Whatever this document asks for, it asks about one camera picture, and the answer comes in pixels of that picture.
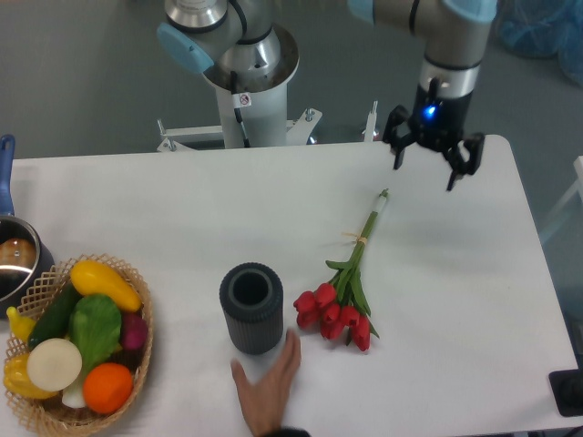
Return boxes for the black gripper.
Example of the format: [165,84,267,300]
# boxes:
[382,81,485,191]

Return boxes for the red tulip bouquet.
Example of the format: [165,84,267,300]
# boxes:
[293,188,390,352]

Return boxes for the dark grey ribbed vase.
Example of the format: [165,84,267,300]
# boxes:
[219,262,283,355]

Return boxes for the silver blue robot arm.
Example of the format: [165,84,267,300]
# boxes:
[157,1,496,182]

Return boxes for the dark sleeved forearm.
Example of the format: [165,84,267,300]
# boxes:
[261,427,311,437]

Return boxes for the person's hand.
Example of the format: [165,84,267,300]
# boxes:
[230,330,302,436]

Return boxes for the blue plastic bag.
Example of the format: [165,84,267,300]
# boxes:
[495,1,582,86]

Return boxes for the black device at table edge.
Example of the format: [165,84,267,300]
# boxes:
[548,370,582,417]

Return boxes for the purple red onion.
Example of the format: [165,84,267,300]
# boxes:
[119,313,148,351]

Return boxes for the yellow squash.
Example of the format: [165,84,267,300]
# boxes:
[70,259,142,312]

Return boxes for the green lettuce leaf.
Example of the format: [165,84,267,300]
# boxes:
[69,294,122,376]

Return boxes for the woven wicker basket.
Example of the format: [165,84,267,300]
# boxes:
[4,254,154,436]

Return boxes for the orange fruit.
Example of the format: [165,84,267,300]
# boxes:
[83,362,133,414]

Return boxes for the green cucumber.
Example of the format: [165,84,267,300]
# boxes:
[27,282,81,350]

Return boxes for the white round onion slice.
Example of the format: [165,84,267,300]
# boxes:
[26,338,82,391]

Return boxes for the yellow bell pepper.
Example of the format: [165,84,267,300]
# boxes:
[4,353,58,400]

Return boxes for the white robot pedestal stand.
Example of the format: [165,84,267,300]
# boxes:
[156,72,382,153]

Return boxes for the blue handled saucepan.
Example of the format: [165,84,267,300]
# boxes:
[1,135,54,320]

